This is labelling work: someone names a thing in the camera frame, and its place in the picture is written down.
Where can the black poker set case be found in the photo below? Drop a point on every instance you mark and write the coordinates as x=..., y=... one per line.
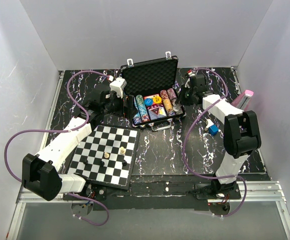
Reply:
x=149, y=78

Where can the blue small blind button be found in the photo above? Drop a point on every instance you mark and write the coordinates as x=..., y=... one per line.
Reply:
x=148, y=102

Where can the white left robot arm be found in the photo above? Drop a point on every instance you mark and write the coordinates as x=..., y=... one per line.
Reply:
x=45, y=173

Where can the aluminium rail frame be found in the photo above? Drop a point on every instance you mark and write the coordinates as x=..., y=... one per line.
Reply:
x=248, y=191

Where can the white chess pawn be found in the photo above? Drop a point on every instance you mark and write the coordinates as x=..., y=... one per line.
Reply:
x=106, y=155

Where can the light blue chip column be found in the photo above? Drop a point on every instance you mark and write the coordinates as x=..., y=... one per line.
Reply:
x=137, y=117

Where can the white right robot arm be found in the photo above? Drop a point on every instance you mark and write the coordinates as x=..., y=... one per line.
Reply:
x=241, y=137

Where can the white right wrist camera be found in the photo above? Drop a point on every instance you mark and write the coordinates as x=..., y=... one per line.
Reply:
x=188, y=82

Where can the red yellow chip column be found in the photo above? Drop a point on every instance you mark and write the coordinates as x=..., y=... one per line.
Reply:
x=167, y=103

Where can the purple red chip column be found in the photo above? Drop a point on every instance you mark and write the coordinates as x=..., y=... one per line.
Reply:
x=177, y=108

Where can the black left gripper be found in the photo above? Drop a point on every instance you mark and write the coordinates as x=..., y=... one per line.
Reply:
x=131, y=109

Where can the green blue chip column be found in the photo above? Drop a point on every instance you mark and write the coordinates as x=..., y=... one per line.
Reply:
x=142, y=108

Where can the white and blue block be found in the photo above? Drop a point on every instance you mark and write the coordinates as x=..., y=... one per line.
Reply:
x=211, y=128

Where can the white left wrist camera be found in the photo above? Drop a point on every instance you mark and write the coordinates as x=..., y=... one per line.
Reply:
x=118, y=86

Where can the triangular all-in marker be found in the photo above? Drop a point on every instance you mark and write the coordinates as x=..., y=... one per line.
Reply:
x=156, y=111

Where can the pink metronome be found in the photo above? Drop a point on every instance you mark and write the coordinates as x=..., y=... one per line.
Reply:
x=243, y=100

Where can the red playing card deck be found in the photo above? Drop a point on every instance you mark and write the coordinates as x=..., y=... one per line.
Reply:
x=151, y=96

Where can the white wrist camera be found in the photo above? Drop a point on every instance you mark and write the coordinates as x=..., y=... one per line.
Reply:
x=188, y=82
x=118, y=86

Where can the yellow big blind button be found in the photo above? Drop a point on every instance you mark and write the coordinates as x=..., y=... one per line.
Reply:
x=157, y=99

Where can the blue playing card deck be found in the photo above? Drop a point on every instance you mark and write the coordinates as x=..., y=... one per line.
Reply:
x=153, y=117

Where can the black white chess board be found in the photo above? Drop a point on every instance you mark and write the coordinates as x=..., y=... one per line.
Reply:
x=106, y=138

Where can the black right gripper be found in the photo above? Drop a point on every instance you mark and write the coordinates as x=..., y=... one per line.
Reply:
x=183, y=89

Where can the black chess piece right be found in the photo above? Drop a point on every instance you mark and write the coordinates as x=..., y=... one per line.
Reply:
x=124, y=163

